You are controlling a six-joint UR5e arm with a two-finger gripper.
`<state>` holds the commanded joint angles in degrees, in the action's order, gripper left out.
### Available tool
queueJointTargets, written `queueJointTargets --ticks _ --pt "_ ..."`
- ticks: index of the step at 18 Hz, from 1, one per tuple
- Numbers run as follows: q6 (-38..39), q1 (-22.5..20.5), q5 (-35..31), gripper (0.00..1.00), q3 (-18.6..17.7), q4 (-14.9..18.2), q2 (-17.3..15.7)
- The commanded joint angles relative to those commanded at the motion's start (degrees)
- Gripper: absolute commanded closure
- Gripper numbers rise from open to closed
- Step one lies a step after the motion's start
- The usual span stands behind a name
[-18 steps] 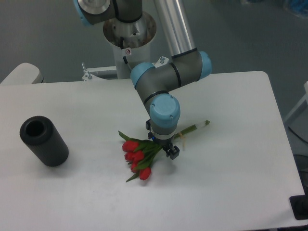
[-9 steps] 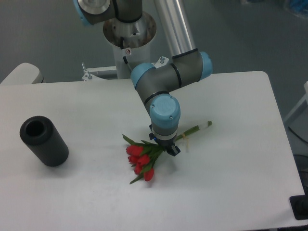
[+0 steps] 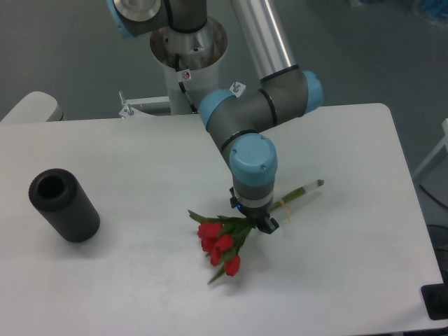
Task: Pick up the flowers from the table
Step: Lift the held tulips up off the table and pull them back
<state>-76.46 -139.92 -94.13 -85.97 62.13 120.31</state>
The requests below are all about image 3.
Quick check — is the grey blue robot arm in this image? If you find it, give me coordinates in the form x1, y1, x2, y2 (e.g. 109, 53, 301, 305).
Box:
107, 1, 323, 234

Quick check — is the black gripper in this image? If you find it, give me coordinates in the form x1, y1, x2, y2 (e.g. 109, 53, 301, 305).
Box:
230, 188, 279, 234

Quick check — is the black floor cable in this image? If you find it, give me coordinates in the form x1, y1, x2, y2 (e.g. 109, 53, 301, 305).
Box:
419, 181, 448, 207

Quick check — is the black box at table edge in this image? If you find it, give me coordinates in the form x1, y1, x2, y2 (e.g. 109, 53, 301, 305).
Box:
421, 283, 447, 321

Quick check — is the red tulip bouquet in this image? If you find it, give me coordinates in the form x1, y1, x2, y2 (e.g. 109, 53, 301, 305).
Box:
188, 178, 325, 286

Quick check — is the white frame at right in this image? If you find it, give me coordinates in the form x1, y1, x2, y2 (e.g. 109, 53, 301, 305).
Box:
412, 119, 447, 181

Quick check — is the black cylindrical vase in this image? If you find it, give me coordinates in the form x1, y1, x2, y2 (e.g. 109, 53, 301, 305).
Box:
28, 168, 100, 243

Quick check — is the white chair back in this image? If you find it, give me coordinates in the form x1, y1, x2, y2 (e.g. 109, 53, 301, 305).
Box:
1, 91, 66, 125

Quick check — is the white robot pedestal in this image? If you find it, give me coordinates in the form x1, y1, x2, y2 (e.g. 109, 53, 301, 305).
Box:
119, 16, 228, 118

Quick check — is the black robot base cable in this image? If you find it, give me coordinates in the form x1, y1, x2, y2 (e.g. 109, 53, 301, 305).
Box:
174, 52, 200, 115

